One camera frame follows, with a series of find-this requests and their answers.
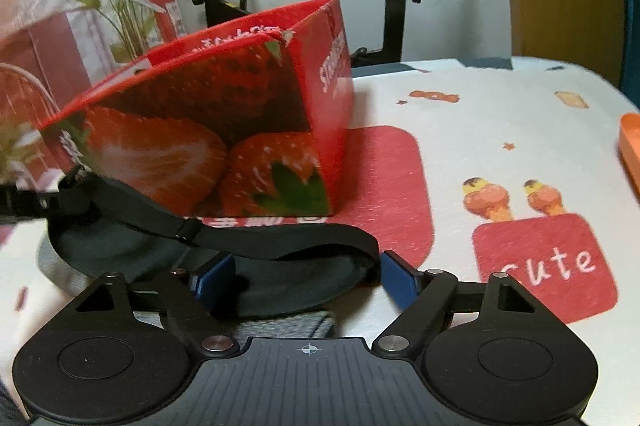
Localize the orange object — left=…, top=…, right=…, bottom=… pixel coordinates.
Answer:
left=618, top=113, right=640, bottom=193

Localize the red plant print curtain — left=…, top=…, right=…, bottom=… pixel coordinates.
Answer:
left=1, top=0, right=186, bottom=189

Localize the grey mesh cloth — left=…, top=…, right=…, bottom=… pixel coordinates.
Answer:
left=37, top=237, right=335, bottom=346

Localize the red strawberry cardboard box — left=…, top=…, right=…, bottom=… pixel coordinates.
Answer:
left=40, top=0, right=354, bottom=218

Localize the cartoon print table cloth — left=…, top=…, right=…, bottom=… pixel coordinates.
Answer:
left=0, top=55, right=640, bottom=426

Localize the black eye mask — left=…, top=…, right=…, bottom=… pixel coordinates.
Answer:
left=47, top=170, right=381, bottom=319

